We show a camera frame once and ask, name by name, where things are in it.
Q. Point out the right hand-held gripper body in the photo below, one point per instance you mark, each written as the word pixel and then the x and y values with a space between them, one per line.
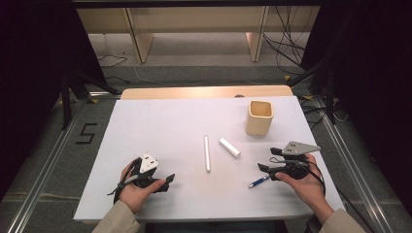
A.
pixel 299 148

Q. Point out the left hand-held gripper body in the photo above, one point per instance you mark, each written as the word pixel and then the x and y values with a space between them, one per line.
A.
pixel 149 162

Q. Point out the blue pen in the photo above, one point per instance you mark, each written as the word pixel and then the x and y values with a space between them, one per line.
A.
pixel 258 182

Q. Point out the beige square cup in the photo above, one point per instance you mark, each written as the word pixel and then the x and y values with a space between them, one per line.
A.
pixel 257 124

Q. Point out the short white cylinder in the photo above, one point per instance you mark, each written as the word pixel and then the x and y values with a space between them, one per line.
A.
pixel 230 148

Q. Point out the long white pen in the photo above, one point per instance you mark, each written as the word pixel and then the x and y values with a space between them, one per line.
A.
pixel 207 153

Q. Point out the person's left hand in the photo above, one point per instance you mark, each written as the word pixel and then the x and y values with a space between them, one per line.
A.
pixel 136 197

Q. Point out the person's right hand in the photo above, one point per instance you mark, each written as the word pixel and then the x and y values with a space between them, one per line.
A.
pixel 307 189

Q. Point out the white table board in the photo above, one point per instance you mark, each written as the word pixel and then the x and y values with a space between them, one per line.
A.
pixel 168 129

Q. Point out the black metal stand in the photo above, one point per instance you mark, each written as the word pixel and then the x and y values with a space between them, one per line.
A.
pixel 329 93

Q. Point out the light wooden table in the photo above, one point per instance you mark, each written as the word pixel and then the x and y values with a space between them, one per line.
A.
pixel 194 92

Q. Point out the black tripod stand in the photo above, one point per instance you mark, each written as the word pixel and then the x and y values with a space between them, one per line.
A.
pixel 66 100

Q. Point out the dark curtain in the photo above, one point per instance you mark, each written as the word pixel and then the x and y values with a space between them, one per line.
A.
pixel 32 81
pixel 379 81

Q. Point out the light wooden shelf unit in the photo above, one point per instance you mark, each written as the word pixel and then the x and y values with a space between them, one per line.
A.
pixel 194 19

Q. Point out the aluminium floor rail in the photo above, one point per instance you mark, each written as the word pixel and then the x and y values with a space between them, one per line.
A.
pixel 353 168
pixel 42 181

